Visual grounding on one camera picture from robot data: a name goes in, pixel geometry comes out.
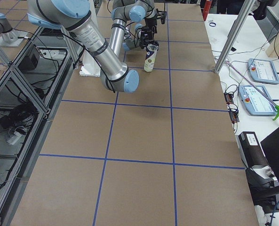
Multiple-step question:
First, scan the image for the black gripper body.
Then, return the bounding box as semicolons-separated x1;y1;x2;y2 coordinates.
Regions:
140;26;154;46
145;17;157;33

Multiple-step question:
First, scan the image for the white blue tennis ball can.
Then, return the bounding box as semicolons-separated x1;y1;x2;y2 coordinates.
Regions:
144;44;158;73

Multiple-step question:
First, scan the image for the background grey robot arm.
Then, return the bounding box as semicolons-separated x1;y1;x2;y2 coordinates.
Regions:
0;13;28;48

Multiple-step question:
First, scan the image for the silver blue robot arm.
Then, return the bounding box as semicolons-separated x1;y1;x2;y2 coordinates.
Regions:
122;24;159;51
27;0;167;93

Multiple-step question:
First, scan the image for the red cylinder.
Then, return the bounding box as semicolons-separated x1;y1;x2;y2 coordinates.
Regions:
202;0;212;21

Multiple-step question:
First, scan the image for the upper blue teach pendant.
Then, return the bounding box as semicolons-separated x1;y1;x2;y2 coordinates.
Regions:
248;58;279;85

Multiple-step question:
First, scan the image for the blue teach pendant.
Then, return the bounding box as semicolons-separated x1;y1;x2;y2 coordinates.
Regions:
248;58;279;85
239;85;277;116

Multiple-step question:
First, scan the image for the lower blue teach pendant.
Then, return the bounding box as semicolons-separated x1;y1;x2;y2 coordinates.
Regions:
239;85;277;116

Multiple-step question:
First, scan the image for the black box with label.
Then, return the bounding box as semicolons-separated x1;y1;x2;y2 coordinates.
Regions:
238;131;268;169

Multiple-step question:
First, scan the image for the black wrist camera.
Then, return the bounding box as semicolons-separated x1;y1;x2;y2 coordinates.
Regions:
156;9;167;24

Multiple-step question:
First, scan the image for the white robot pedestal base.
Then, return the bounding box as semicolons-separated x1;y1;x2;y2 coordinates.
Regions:
80;50;101;77

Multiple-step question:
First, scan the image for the aluminium frame post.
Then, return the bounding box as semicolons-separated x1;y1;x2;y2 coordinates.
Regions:
214;0;255;74

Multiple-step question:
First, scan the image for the green handled reacher grabber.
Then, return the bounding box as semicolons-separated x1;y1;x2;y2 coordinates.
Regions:
225;61;279;121

